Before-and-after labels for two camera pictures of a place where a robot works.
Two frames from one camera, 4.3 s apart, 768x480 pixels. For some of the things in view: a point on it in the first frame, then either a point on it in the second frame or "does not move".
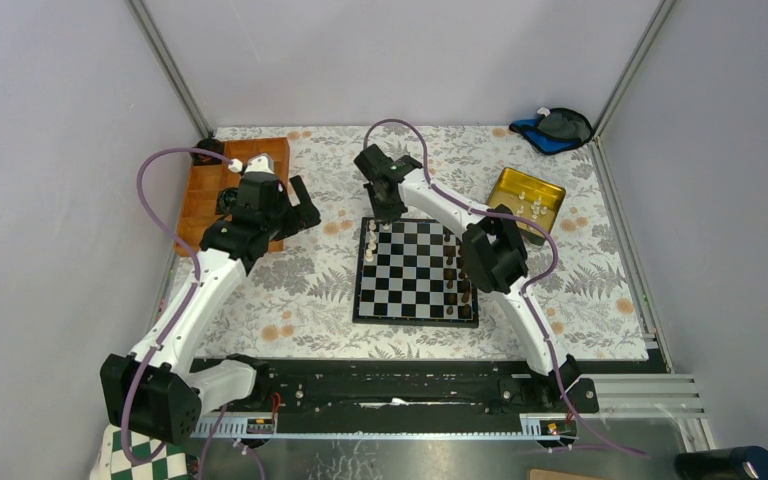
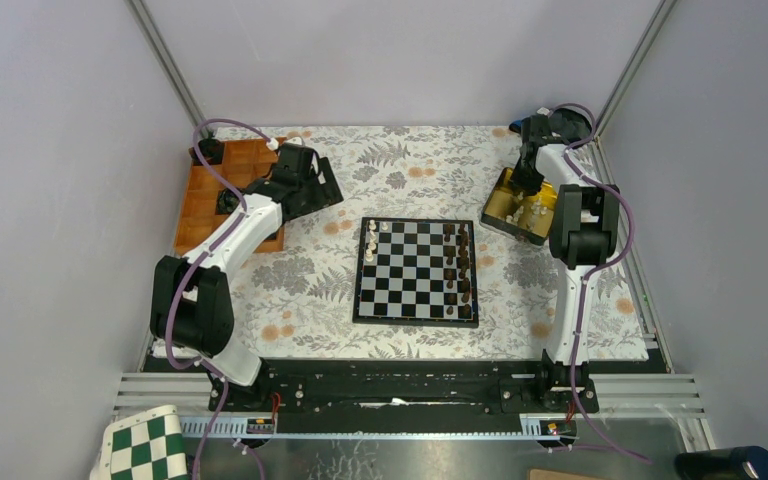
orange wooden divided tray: x=198 y=212 does not move
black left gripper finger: x=307 y=213 -> x=328 y=193
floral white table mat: x=296 y=299 does not move
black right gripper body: x=383 y=211 -> x=527 y=180
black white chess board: x=412 y=271 does not move
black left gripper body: x=275 y=223 -> x=305 y=187
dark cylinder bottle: x=736 y=463 does not move
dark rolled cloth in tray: x=227 y=198 does not move
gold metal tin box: x=529 y=197 does not move
